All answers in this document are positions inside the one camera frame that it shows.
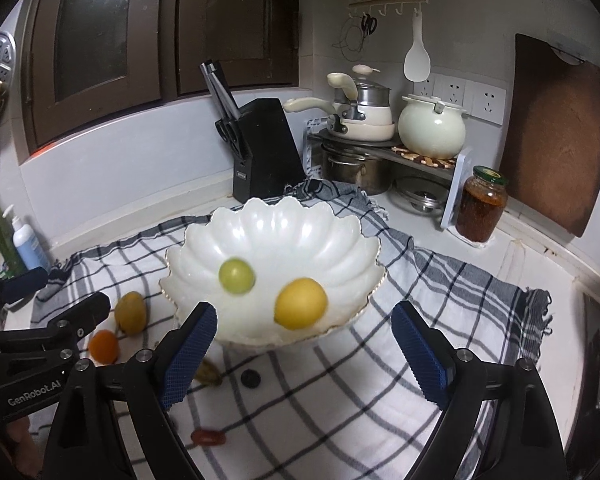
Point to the glass pot lid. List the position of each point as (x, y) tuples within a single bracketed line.
[(420, 197)]

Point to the yellow mango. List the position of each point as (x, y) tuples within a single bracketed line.
[(130, 312)]

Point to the grey kitchen shelf rack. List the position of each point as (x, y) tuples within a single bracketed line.
[(455, 195)]

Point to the cream saucepan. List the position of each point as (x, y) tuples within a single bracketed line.
[(365, 129)]

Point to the small black hanging scissors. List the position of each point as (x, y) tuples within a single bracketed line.
[(369, 24)]

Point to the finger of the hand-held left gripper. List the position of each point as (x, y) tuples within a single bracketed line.
[(92, 307), (25, 282)]

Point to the round yellow citrus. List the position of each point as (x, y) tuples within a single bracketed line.
[(300, 304)]

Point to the cream ceramic pot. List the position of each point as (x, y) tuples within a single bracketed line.
[(430, 130)]

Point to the glass jar of chili sauce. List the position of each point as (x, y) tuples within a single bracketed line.
[(480, 207)]

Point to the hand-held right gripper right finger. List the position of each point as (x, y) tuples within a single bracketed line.
[(420, 355)]

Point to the dark blueberry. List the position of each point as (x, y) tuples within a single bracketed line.
[(250, 378)]

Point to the brown framed window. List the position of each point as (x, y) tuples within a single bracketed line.
[(100, 25), (230, 20)]

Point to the white scalloped bowl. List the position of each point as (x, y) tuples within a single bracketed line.
[(280, 240)]

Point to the small orange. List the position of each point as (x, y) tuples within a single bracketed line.
[(103, 346)]

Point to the small brown longan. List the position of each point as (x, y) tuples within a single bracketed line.
[(209, 374)]

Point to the small green plum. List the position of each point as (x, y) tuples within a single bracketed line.
[(236, 275)]

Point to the blue pump bottle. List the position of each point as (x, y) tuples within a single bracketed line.
[(27, 252)]

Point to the red cherry tomato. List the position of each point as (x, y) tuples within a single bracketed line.
[(207, 436)]

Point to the brown wooden cutting board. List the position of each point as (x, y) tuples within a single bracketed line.
[(555, 135)]

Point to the grey checked cloth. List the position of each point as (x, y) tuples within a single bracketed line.
[(330, 410)]

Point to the white wall socket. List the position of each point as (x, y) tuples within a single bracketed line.
[(427, 88), (450, 91), (486, 104)]

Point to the white rice paddle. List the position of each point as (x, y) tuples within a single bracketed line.
[(417, 65)]

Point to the woven trivet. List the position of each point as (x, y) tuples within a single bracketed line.
[(430, 162)]

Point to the black kitchen scissors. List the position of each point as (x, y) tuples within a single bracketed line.
[(230, 135)]

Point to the black knife block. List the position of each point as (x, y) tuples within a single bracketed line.
[(265, 155)]

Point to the steel stockpot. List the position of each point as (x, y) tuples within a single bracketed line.
[(355, 170)]

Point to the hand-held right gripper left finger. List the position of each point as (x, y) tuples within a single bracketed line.
[(190, 355)]

